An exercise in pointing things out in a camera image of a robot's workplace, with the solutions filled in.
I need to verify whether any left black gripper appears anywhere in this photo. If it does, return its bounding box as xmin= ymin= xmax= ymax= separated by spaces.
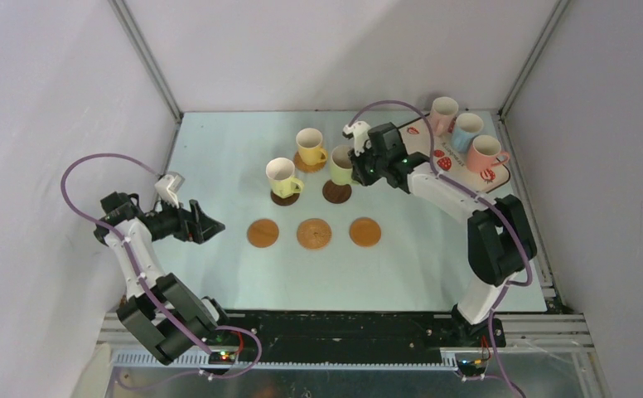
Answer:
xmin=147 ymin=192 xmax=224 ymax=245

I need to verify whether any green mug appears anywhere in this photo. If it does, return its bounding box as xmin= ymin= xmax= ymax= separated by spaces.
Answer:
xmin=329 ymin=145 xmax=354 ymax=186

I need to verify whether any dark wooden coaster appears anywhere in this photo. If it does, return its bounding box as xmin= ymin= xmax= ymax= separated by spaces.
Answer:
xmin=270 ymin=191 xmax=300 ymax=206
xmin=322 ymin=180 xmax=352 ymax=204

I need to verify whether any light wooden coaster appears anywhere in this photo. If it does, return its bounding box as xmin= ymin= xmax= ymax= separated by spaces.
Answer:
xmin=349 ymin=217 xmax=382 ymax=247
xmin=247 ymin=218 xmax=279 ymax=248

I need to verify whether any yellow mug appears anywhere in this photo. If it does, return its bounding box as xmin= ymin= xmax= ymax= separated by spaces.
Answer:
xmin=296 ymin=128 xmax=328 ymax=165

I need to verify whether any woven rattan coaster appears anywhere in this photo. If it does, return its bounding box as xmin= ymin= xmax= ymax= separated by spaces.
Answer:
xmin=296 ymin=218 xmax=332 ymax=250
xmin=293 ymin=152 xmax=326 ymax=173

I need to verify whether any yellow-green mug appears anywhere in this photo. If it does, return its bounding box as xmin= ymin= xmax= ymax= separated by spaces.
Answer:
xmin=265 ymin=158 xmax=304 ymax=199

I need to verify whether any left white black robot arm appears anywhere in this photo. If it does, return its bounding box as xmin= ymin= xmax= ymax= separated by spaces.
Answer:
xmin=94 ymin=192 xmax=232 ymax=365

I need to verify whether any strawberry pattern tray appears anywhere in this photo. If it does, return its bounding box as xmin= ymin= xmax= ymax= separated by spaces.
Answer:
xmin=399 ymin=119 xmax=511 ymax=193

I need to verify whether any blue mug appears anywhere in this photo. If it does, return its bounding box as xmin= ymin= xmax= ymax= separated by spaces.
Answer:
xmin=451 ymin=112 xmax=484 ymax=153

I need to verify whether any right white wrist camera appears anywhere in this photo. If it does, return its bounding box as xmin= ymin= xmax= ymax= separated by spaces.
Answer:
xmin=342 ymin=121 xmax=370 ymax=157

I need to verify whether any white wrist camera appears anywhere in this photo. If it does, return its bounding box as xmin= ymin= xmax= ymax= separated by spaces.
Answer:
xmin=154 ymin=172 xmax=185 ymax=208
xmin=342 ymin=121 xmax=370 ymax=157

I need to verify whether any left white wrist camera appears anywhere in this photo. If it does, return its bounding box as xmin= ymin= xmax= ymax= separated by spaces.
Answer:
xmin=154 ymin=172 xmax=185 ymax=208

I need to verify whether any pink mug with handle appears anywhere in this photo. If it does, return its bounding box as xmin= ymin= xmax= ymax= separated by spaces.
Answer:
xmin=467 ymin=135 xmax=510 ymax=173

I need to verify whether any aluminium frame rail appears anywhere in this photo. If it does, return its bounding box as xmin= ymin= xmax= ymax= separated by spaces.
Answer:
xmin=99 ymin=313 xmax=594 ymax=371

